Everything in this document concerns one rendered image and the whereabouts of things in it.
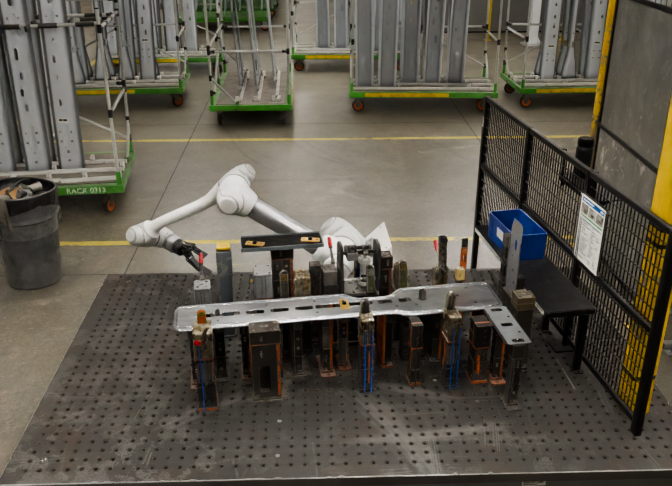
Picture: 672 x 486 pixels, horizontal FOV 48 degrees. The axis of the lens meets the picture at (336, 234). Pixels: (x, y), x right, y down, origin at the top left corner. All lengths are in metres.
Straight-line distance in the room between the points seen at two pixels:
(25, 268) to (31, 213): 0.43
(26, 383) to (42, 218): 1.30
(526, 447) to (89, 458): 1.61
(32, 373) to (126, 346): 1.35
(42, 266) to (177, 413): 2.80
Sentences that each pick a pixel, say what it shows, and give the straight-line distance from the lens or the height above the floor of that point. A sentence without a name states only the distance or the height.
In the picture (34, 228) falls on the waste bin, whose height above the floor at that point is 0.48.
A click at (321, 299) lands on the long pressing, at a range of 3.24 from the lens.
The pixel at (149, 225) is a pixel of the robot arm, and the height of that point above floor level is 1.08.
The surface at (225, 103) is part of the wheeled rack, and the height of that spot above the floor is 0.28.
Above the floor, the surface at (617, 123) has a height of 1.15.
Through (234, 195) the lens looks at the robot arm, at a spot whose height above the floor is 1.31.
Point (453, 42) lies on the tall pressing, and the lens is 10.27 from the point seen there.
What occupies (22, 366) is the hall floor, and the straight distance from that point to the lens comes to 4.96.
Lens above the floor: 2.58
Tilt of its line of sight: 24 degrees down
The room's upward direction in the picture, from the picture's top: straight up
